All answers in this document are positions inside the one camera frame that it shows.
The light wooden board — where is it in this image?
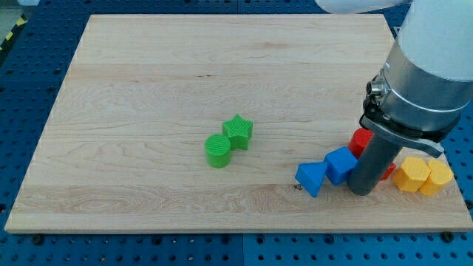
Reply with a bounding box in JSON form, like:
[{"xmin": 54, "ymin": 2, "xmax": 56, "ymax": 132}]
[{"xmin": 5, "ymin": 15, "xmax": 472, "ymax": 234}]

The green cylinder block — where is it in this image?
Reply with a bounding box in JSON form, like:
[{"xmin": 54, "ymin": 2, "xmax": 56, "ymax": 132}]
[{"xmin": 205, "ymin": 134, "xmax": 231, "ymax": 168}]

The green star block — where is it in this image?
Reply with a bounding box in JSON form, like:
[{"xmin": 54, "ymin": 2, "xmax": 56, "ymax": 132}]
[{"xmin": 222, "ymin": 114, "xmax": 253, "ymax": 150}]

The red cylinder block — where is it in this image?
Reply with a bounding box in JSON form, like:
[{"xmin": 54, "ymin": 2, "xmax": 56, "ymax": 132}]
[{"xmin": 347, "ymin": 128, "xmax": 373, "ymax": 159}]

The red block behind pusher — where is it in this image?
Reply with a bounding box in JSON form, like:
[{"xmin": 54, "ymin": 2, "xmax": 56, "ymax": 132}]
[{"xmin": 381, "ymin": 163, "xmax": 396, "ymax": 180}]

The blue cube block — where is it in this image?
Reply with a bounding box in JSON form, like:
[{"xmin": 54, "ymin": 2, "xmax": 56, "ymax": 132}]
[{"xmin": 324, "ymin": 146, "xmax": 358, "ymax": 185}]

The yellow cylinder block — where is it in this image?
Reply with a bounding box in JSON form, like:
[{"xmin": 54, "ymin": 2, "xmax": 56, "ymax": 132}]
[{"xmin": 419, "ymin": 159, "xmax": 454, "ymax": 196}]

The yellow hexagonal prism block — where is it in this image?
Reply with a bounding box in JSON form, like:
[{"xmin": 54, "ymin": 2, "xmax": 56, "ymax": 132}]
[{"xmin": 392, "ymin": 157, "xmax": 431, "ymax": 192}]

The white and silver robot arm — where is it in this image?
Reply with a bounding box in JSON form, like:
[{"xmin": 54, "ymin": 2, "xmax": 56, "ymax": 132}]
[{"xmin": 360, "ymin": 0, "xmax": 472, "ymax": 157}]

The blue triangular prism block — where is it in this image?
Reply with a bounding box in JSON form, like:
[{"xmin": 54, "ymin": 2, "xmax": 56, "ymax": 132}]
[{"xmin": 295, "ymin": 162, "xmax": 327, "ymax": 197}]

